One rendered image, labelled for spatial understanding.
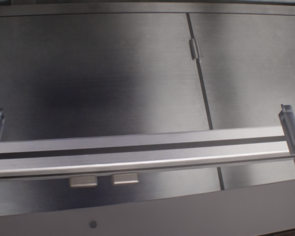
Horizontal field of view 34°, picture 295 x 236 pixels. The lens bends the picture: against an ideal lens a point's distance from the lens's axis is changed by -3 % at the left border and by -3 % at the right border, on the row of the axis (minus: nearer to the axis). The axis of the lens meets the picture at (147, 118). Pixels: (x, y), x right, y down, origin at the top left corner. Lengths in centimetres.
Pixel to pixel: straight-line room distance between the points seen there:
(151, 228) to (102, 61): 47
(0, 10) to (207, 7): 47
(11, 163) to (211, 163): 25
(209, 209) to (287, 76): 53
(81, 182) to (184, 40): 56
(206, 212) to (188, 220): 3
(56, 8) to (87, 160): 57
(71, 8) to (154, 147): 56
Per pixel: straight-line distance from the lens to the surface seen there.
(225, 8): 119
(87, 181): 62
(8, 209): 91
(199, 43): 110
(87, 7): 111
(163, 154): 61
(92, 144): 60
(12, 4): 119
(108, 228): 65
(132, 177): 62
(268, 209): 71
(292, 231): 77
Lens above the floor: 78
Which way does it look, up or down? 23 degrees down
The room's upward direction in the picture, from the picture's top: 172 degrees clockwise
